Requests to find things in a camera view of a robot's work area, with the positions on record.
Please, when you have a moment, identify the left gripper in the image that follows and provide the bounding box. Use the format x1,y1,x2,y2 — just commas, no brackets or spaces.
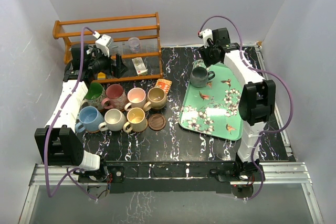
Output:
87,46,129,79

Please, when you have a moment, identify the grey mug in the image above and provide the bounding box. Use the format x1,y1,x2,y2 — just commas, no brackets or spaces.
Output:
190,67,215,88

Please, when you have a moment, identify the maroon mug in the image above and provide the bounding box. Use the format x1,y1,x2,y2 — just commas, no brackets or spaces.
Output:
101,84,128,111

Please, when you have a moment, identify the pink mug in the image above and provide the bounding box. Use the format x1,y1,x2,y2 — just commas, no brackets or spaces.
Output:
124,88,146,111

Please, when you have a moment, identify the wooden shelf rack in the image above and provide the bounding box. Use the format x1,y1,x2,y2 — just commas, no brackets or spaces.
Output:
52,12,163,83

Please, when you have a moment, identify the green mug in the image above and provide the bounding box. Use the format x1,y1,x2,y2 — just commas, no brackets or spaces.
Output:
81,82,106,111

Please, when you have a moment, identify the tan brown mug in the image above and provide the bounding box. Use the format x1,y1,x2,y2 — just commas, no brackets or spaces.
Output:
143,87,167,111

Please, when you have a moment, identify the orange patterned card pack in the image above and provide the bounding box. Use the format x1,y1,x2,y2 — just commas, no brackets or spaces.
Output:
155,79,172,95

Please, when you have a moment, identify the white beige mug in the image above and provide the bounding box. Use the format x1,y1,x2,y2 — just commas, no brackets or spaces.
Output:
98,109,127,132

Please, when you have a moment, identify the green floral tray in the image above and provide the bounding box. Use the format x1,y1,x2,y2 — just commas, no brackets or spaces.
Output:
179,63,243,141

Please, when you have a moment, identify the yellow mug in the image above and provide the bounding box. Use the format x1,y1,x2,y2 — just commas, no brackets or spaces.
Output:
123,108,148,133

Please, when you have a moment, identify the blue mug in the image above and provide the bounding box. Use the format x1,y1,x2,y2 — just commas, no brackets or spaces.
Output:
75,106,104,133

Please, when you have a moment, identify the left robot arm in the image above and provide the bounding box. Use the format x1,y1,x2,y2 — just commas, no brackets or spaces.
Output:
34,43,127,182

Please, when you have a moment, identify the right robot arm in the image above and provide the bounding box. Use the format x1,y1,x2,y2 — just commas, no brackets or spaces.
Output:
198,28,276,180

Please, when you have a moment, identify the clear plastic cup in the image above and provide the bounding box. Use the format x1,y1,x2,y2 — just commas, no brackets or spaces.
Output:
128,37,141,53

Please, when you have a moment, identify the white green small box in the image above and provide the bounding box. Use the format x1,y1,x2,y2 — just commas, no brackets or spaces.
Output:
132,57,148,76

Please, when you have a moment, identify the yellow small block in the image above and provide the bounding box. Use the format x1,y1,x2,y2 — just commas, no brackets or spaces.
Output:
97,72,106,80

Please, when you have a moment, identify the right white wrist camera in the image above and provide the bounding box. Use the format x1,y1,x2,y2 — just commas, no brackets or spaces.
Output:
198,28,213,48

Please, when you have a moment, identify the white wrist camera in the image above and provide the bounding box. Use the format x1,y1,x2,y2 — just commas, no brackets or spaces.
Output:
94,31,113,57
198,28,213,48

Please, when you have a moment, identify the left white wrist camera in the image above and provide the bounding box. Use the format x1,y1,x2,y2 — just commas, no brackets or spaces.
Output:
94,31,113,57

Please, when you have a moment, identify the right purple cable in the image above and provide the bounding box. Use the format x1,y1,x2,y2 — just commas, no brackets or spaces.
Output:
199,15,293,200

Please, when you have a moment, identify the purple cable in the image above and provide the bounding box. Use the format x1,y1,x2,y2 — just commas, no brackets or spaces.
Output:
43,26,99,200
199,15,293,200

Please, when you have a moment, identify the black front base frame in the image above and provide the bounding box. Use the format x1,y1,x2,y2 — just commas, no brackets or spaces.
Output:
79,161,265,194

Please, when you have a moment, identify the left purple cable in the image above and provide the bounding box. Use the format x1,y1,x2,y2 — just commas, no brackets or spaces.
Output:
43,26,99,200

